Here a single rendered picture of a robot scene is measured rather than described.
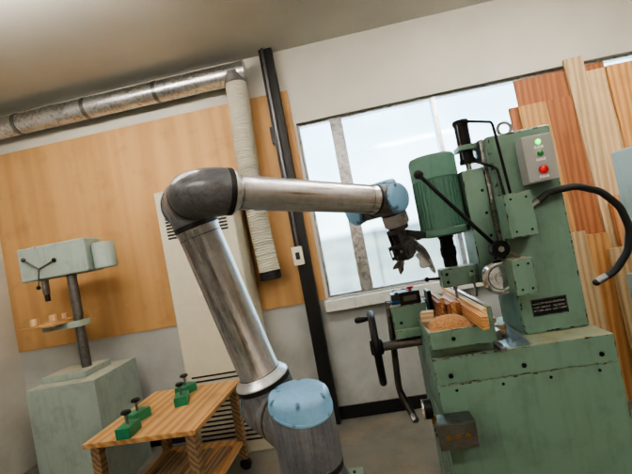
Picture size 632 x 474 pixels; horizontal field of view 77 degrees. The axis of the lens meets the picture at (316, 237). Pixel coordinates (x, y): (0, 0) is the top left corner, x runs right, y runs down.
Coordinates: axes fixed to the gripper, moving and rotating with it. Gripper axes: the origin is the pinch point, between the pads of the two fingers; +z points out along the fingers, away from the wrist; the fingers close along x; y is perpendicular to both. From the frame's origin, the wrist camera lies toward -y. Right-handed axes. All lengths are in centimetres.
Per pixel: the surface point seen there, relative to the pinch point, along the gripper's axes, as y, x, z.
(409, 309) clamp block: 2.6, -7.9, 14.1
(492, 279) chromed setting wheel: -11.4, 20.3, 8.9
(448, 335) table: 14.3, 14.3, 15.7
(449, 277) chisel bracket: -10.5, 4.4, 7.4
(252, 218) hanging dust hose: -33, -145, -30
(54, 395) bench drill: 108, -204, 21
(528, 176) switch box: -29.8, 33.6, -20.5
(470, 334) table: 9.8, 19.4, 17.6
